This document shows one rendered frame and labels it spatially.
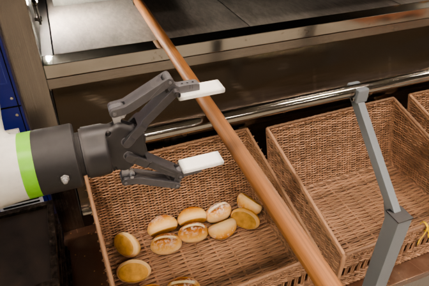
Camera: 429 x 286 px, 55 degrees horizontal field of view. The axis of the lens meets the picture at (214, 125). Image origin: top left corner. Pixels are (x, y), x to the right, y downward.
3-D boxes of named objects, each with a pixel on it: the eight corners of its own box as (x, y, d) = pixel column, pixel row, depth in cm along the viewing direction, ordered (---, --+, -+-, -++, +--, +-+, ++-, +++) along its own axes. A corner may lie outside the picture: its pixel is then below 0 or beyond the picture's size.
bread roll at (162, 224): (178, 230, 138) (173, 214, 140) (179, 223, 132) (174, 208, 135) (149, 239, 135) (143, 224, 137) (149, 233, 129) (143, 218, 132)
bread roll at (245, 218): (231, 205, 137) (237, 201, 142) (227, 224, 138) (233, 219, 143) (260, 216, 133) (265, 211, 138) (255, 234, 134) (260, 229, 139)
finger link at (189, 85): (163, 91, 59) (161, 73, 58) (196, 85, 61) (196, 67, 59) (165, 96, 58) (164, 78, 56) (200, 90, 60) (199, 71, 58)
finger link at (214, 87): (173, 91, 61) (173, 87, 60) (218, 83, 63) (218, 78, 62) (179, 101, 58) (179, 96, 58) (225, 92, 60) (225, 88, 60)
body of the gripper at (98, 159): (72, 115, 60) (136, 103, 62) (83, 161, 64) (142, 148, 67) (77, 145, 54) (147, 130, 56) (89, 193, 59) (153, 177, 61)
